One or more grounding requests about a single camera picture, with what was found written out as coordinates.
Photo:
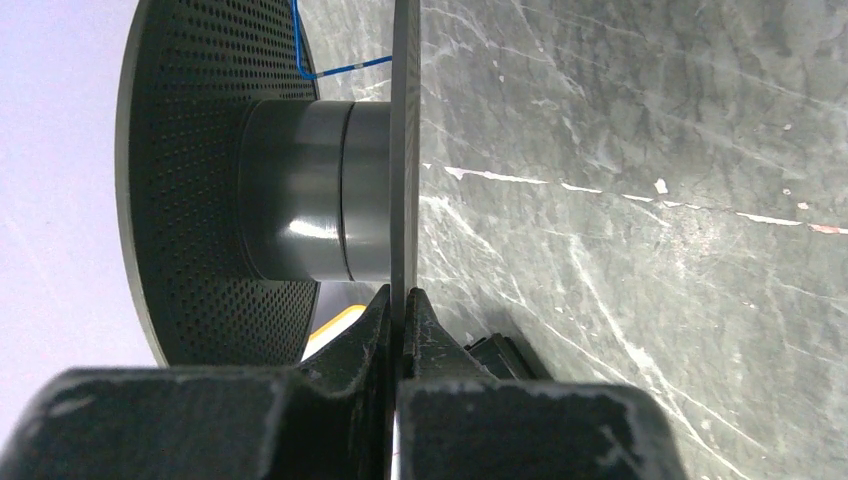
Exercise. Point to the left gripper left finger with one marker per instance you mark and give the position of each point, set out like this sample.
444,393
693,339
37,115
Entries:
324,418

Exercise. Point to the black spool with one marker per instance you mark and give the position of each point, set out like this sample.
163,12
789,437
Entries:
240,192

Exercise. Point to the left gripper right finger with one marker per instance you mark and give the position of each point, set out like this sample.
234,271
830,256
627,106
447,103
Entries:
458,421

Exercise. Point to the whiteboard with red writing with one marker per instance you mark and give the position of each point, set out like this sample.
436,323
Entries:
332,329

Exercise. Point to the black bin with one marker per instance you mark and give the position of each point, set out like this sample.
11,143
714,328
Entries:
507,358

